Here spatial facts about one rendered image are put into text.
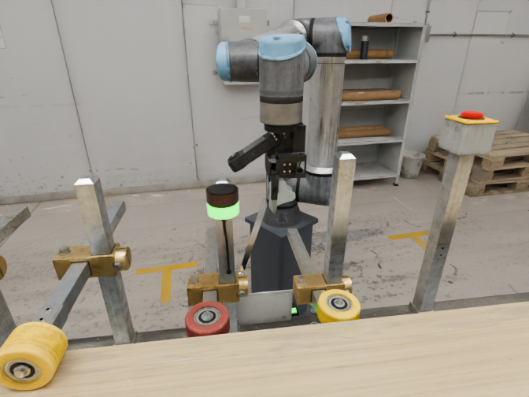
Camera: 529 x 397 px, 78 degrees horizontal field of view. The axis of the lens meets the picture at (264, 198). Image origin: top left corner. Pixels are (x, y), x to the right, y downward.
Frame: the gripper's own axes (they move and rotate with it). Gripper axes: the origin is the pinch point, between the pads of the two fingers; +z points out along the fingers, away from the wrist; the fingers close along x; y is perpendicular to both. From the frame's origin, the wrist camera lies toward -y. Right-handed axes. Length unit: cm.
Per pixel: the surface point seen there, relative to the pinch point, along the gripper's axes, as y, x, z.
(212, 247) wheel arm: -14.7, 7.0, 14.2
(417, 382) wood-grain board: 15.7, -39.7, 10.4
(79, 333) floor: -90, 69, 100
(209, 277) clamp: -15.5, -7.0, 13.2
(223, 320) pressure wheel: -12.3, -24.1, 9.6
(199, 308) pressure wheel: -16.7, -20.6, 9.5
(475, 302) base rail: 57, -6, 31
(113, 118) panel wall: -107, 254, 24
